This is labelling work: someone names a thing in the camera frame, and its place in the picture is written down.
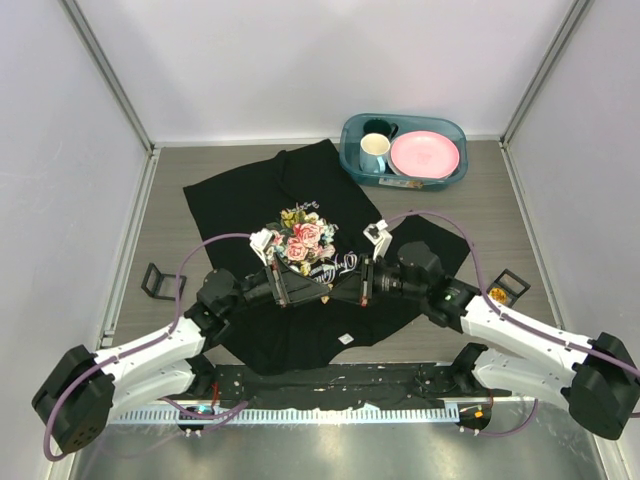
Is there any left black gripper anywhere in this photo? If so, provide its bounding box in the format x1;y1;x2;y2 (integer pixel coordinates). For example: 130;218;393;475
222;251;328;316

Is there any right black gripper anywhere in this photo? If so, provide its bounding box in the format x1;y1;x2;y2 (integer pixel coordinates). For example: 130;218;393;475
330;252;426;306

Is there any black floral print t-shirt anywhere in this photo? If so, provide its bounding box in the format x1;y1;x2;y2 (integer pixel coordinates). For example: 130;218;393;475
182;138;475;376

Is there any round orange brooch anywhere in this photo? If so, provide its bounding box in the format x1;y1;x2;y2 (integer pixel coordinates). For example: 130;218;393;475
489;287;509;304

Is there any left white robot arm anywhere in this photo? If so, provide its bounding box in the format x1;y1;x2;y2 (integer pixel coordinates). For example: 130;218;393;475
31;257;333;461

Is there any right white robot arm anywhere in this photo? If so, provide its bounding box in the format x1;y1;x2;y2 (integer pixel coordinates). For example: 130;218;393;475
329;242;639;440

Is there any white garment label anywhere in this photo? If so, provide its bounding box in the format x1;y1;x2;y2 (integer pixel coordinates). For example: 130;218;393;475
338;333;354;345

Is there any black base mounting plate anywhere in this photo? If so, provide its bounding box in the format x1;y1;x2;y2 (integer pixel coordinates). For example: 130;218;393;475
212;362;490;411

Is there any left black display box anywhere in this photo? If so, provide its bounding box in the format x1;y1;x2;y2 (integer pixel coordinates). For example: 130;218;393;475
140;262;187;301

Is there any black display box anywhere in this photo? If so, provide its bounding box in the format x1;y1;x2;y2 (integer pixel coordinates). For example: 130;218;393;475
487;269;531;307
140;262;187;301

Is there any light blue mug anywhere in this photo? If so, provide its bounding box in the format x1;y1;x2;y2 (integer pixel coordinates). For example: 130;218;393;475
359;133;391;174

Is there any pink plate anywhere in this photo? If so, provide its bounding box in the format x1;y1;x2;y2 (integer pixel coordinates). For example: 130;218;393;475
390;131;460;180

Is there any right black display box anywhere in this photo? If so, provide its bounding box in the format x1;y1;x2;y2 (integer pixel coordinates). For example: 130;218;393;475
487;269;531;307

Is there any teal plastic basin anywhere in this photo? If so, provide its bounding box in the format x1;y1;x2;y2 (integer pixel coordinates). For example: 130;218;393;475
339;113;468;190

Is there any dark green mug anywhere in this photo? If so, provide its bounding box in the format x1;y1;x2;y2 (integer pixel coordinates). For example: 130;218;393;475
363;118;399;141

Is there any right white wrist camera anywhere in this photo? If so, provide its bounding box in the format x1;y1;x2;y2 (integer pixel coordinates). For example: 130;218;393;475
363;219;392;261

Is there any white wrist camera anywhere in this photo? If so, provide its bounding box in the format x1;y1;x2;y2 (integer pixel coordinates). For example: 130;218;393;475
249;228;274;266
363;219;392;261

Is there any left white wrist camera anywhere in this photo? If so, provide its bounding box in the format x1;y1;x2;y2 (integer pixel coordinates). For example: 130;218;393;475
249;228;274;266

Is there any white slotted cable duct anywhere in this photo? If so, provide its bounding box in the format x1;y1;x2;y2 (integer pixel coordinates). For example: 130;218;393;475
112;403;459;426

